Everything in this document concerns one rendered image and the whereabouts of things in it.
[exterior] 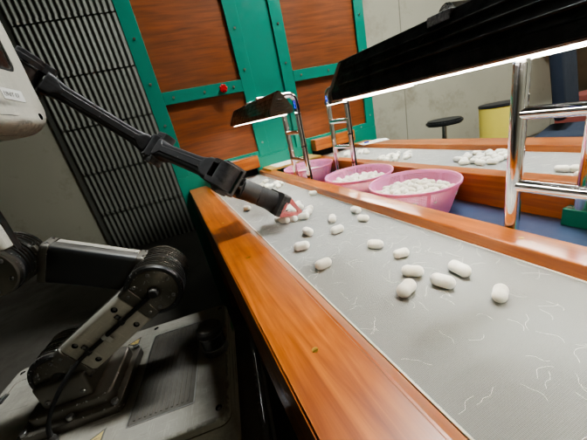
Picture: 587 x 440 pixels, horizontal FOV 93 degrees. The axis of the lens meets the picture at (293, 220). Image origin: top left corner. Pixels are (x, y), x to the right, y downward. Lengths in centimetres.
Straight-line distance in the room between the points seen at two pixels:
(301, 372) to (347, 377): 5
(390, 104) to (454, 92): 94
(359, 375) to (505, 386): 14
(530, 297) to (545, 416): 18
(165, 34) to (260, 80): 51
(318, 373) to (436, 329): 17
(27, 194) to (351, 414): 388
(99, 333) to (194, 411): 28
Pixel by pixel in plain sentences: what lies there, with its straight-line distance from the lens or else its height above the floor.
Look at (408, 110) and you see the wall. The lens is 416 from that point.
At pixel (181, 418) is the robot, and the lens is 79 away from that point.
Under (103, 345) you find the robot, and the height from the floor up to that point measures 64.
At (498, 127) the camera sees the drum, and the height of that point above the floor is 42.
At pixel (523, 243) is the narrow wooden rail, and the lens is 59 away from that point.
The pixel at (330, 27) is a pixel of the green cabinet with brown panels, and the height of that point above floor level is 147.
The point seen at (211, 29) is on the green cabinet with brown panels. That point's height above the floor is 152.
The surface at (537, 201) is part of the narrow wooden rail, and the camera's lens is 93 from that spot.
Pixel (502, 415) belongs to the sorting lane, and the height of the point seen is 74.
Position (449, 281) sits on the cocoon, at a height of 76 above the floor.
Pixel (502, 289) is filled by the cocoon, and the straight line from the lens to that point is 48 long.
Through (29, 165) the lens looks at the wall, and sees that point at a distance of 393.
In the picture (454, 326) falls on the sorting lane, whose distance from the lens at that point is 44.
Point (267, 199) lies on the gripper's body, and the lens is 77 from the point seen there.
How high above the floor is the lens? 104
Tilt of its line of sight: 20 degrees down
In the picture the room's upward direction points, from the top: 13 degrees counter-clockwise
